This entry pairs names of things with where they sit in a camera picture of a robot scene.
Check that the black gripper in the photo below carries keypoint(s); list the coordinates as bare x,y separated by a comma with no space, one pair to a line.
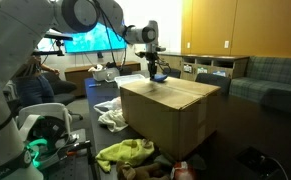
151,58

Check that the blue sponge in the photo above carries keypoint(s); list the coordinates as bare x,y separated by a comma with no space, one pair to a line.
159,77

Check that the white plastic bag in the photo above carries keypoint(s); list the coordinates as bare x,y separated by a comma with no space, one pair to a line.
113,104

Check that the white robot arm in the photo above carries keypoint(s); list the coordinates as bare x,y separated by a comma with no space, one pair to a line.
23,23

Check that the large cardboard box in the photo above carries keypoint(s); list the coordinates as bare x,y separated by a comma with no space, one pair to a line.
177,115

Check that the clear plastic container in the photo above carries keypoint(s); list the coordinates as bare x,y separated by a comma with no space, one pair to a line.
121,80

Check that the white cloth rag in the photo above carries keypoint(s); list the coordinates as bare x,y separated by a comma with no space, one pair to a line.
114,120

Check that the yellow microfiber cloth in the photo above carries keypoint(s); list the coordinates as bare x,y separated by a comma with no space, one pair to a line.
131,151

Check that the black office chair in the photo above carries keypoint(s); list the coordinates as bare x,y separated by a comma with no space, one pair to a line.
63,91

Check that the brown plush moose toy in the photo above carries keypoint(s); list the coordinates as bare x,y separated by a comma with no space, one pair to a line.
147,172

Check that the person in striped shirt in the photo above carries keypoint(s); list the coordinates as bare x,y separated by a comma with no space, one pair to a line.
31,86

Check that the green plaid sofa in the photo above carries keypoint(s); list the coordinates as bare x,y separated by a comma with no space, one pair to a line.
267,81

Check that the wall mounted TV screen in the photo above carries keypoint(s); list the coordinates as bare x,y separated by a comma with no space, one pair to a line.
100,38

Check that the black camera on tripod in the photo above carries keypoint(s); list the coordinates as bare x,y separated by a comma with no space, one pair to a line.
51,44

